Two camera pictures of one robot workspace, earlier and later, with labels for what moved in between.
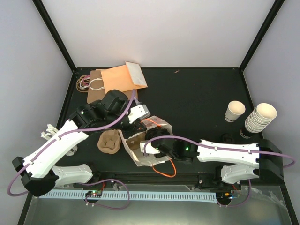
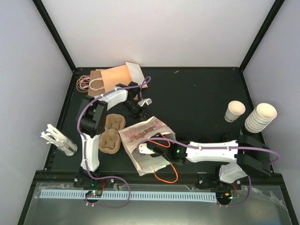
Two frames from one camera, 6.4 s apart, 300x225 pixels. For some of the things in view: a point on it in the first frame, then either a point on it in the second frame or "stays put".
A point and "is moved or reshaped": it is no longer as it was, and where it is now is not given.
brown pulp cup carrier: [109, 141] stays put
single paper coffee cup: [234, 110] stays put
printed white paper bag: [133, 142] is moved or reshaped
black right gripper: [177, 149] stays put
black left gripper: [133, 129] -> [141, 115]
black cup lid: [227, 138] stays put
